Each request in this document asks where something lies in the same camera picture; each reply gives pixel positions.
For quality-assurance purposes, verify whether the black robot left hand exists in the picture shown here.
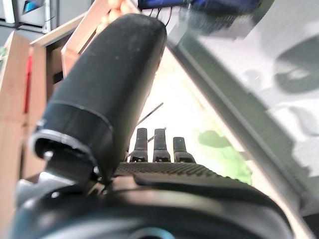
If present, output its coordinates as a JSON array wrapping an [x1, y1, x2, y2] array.
[[4, 12, 294, 239]]

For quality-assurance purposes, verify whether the green white napa cabbage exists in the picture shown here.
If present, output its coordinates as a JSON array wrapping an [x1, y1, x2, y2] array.
[[196, 129, 252, 185]]

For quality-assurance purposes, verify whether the light wooden slatted crate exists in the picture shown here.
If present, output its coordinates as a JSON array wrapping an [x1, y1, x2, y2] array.
[[112, 39, 319, 239], [0, 31, 63, 225], [61, 0, 140, 78]]

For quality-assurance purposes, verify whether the white desk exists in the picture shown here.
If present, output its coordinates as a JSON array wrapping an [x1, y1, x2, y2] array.
[[0, 0, 58, 33]]

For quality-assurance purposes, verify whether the wooden display shelf frame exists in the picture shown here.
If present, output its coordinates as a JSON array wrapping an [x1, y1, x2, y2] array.
[[29, 12, 90, 48]]

